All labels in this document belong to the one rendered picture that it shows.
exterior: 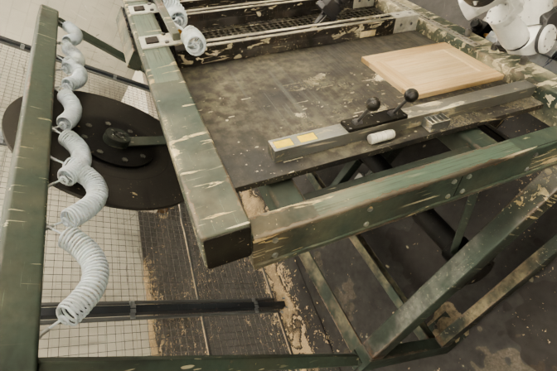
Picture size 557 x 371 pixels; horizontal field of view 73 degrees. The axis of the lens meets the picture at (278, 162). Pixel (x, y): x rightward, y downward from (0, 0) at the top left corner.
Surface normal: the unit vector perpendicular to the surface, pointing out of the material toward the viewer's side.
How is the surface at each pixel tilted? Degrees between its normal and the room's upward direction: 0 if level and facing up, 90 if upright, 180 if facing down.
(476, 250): 0
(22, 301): 90
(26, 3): 90
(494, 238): 0
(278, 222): 57
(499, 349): 0
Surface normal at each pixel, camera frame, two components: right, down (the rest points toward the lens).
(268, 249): 0.39, 0.61
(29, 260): 0.51, -0.76
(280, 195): 0.02, -0.76
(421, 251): -0.77, -0.21
